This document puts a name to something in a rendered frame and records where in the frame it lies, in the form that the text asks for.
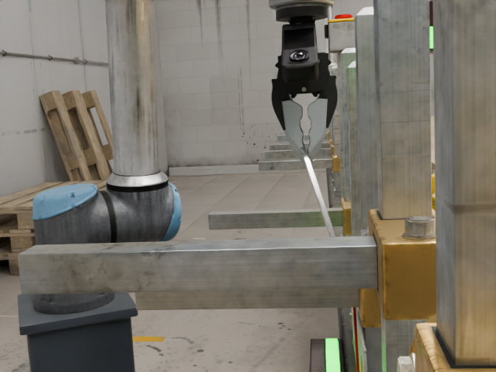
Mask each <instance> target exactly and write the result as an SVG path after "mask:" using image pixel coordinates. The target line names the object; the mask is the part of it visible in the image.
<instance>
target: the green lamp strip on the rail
mask: <svg viewBox="0 0 496 372"><path fill-rule="evenodd" d="M325 349H326V372H340V357H339V346H338V340H337V339H325Z"/></svg>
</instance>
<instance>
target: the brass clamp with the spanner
mask: <svg viewBox="0 0 496 372"><path fill-rule="evenodd" d="M359 315H360V319H361V324H362V327H363V328H380V327H381V308H380V305H379V300H378V297H377V294H376V290H375V289H359Z"/></svg>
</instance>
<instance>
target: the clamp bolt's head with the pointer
mask: <svg viewBox="0 0 496 372"><path fill-rule="evenodd" d="M353 313H354V338H355V351H356V372H359V351H358V338H357V313H356V307H353Z"/></svg>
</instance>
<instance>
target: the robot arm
mask: <svg viewBox="0 0 496 372"><path fill-rule="evenodd" d="M105 1H106V29H107V44H108V73H109V88H110V103H111V131H112V146H113V161H114V172H113V173H112V174H111V175H110V176H109V177H108V178H107V179H106V190H101V191H98V189H97V186H96V185H94V184H76V185H67V186H62V187H56V188H53V189H49V190H45V191H43V192H41V193H39V194H38V195H36V196H35V198H34V199H33V202H32V205H33V215H32V219H33V224H34V231H35V245H47V244H101V243H129V242H157V241H170V240H171V239H173V238H174V237H175V236H176V234H177V233H178V231H179V228H180V225H181V216H182V204H181V200H180V196H179V193H177V189H176V187H175V186H174V185H173V184H171V183H169V182H168V177H167V176H166V175H165V174H164V173H163V172H161V170H160V168H159V132H158V110H157V87H156V45H155V23H154V0H105ZM333 3H334V0H269V7H270V8H271V9H272V10H276V11H275V12H276V21H280V22H289V24H284V25H283V26H282V52H281V56H278V62H277V63H276V64H275V67H277V68H278V75H277V79H272V106H273V109H274V111H275V114H276V116H277V118H278V120H279V122H280V125H281V127H282V129H283V131H284V133H285V135H286V137H287V139H288V141H289V143H290V145H291V147H292V149H293V151H294V152H295V153H296V155H297V156H298V157H299V159H300V160H301V161H302V162H303V163H305V162H304V160H303V156H302V154H301V150H300V148H301V147H303V146H304V147H305V145H304V143H303V130H302V128H301V127H300V120H301V118H302V116H303V108H302V106H301V105H299V104H298V103H296V102H294V101H293V100H292V98H295V97H296V95H297V94H310V93H312V94H313V96H314V97H317V95H318V94H320V95H319V97H317V99H316V100H315V101H314V102H313V103H311V104H310V105H309V106H308V116H309V119H310V120H311V128H310V130H309V139H310V142H309V146H308V149H307V154H308V156H309V160H310V162H312V161H313V159H314V158H315V157H316V155H317V154H318V152H319V150H320V148H321V146H322V144H323V140H324V138H325V136H326V132H327V130H328V127H329V125H330V122H331V119H332V117H333V115H334V111H335V109H336V107H337V87H336V78H337V76H336V75H330V72H329V69H328V65H330V64H331V61H330V60H329V59H328V53H324V52H317V34H316V25H315V21H316V20H320V19H324V18H327V17H328V15H327V7H329V6H331V5H332V4H333ZM289 95H291V98H290V96H289ZM114 298H115V293H85V294H34V295H33V296H32V304H33V308H34V309H35V310H36V311H38V312H40V313H45V314H73V313H78V312H83V311H89V310H92V309H97V308H100V307H101V306H104V305H106V304H108V303H110V302H111V301H112V300H113V299H114Z"/></svg>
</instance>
